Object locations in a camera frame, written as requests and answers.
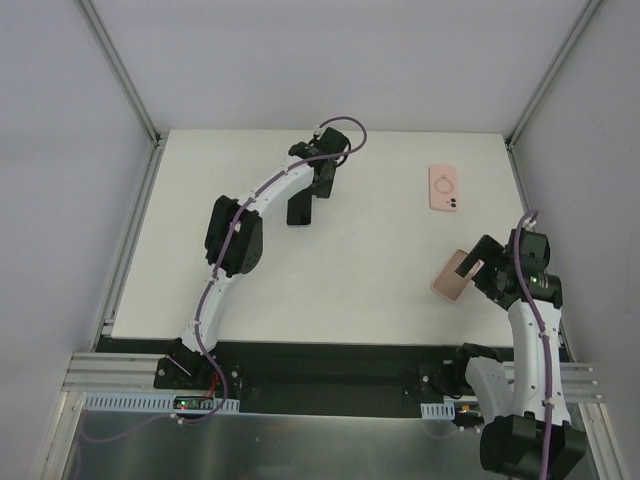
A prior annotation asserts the aluminium frame post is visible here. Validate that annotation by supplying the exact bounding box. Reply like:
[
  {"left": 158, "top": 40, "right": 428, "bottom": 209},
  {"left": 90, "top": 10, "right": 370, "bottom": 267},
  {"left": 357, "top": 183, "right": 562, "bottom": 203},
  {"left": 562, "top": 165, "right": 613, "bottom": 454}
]
[
  {"left": 504, "top": 0, "right": 609, "bottom": 149},
  {"left": 74, "top": 0, "right": 166, "bottom": 147}
]

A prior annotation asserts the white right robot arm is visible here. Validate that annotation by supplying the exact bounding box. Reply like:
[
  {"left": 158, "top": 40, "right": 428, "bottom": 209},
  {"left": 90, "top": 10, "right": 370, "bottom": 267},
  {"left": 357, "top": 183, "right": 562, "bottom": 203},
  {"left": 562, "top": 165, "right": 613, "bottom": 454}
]
[{"left": 450, "top": 229, "right": 587, "bottom": 479}]

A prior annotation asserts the left white cable duct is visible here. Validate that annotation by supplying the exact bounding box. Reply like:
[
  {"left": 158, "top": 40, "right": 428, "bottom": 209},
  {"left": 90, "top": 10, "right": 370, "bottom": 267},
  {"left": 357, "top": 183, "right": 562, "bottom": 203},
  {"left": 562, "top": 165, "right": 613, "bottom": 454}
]
[{"left": 84, "top": 393, "right": 240, "bottom": 415}]

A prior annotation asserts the black smartphone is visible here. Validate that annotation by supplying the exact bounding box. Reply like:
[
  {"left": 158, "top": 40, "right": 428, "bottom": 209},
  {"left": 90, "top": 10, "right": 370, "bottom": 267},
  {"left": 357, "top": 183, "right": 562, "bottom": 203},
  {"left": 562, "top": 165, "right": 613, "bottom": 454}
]
[{"left": 286, "top": 189, "right": 313, "bottom": 227}]

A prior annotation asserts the left aluminium frame post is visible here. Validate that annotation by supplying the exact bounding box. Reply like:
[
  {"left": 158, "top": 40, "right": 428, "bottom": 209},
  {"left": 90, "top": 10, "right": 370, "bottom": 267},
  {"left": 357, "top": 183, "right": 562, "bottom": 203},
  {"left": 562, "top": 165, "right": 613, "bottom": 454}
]
[{"left": 74, "top": 0, "right": 166, "bottom": 147}]

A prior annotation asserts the pink silicone phone case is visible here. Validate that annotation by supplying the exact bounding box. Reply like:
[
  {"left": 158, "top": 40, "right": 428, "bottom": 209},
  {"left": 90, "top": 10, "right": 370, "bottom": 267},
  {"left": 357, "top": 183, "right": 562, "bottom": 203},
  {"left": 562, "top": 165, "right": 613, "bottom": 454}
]
[{"left": 431, "top": 249, "right": 483, "bottom": 303}]

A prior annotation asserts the right white cable duct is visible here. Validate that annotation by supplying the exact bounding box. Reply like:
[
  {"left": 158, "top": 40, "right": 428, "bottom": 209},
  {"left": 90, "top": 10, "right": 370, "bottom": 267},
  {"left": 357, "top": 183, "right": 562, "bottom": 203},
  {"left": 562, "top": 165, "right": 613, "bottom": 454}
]
[{"left": 420, "top": 401, "right": 456, "bottom": 421}]

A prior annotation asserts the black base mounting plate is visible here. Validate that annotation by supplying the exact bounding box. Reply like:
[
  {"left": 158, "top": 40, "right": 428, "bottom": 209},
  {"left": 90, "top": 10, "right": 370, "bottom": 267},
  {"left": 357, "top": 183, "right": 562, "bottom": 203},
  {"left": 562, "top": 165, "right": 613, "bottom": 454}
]
[{"left": 152, "top": 337, "right": 521, "bottom": 420}]

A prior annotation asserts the white cable duct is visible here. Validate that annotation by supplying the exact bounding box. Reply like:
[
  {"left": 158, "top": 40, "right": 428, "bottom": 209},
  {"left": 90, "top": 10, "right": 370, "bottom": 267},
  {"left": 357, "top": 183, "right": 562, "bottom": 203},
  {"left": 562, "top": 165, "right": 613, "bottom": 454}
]
[
  {"left": 84, "top": 393, "right": 240, "bottom": 415},
  {"left": 420, "top": 401, "right": 456, "bottom": 421}
]

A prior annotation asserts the aluminium table edge rail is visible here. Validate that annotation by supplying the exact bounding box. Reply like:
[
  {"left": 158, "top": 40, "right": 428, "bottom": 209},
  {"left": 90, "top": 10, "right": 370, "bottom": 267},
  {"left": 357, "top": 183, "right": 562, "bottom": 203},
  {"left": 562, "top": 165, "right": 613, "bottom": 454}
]
[{"left": 62, "top": 349, "right": 171, "bottom": 390}]

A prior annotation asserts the right aluminium frame post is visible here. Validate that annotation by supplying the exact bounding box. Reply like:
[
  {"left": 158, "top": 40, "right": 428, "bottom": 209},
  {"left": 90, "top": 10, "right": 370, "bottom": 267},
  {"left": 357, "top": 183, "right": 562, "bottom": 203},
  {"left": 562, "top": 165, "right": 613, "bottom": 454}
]
[{"left": 504, "top": 0, "right": 609, "bottom": 149}]

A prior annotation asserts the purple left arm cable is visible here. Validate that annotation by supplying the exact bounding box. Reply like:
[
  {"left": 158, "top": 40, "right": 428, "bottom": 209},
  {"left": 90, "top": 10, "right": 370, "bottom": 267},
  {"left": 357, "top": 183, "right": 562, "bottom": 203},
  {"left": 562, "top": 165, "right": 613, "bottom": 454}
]
[{"left": 79, "top": 114, "right": 368, "bottom": 444}]

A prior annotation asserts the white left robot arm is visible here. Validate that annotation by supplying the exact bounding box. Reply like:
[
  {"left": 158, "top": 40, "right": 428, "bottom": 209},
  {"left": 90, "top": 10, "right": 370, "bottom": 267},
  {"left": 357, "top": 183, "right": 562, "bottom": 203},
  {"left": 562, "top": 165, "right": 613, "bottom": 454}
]
[{"left": 154, "top": 127, "right": 351, "bottom": 389}]

